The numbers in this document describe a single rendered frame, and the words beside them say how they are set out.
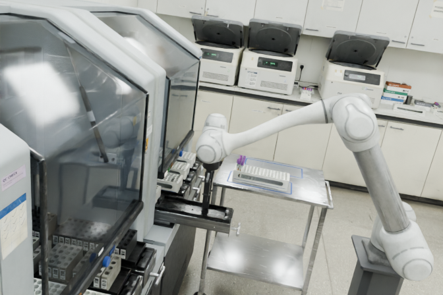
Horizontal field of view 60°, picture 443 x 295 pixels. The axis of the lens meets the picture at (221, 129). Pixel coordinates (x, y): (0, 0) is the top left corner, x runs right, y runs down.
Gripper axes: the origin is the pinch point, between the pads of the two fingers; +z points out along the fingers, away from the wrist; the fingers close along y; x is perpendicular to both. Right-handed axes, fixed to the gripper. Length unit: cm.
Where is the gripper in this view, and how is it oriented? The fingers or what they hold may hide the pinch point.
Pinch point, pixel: (206, 199)
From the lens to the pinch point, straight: 181.8
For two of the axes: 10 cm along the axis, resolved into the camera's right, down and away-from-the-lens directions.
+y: -1.5, 3.0, -9.4
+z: -1.3, 9.4, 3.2
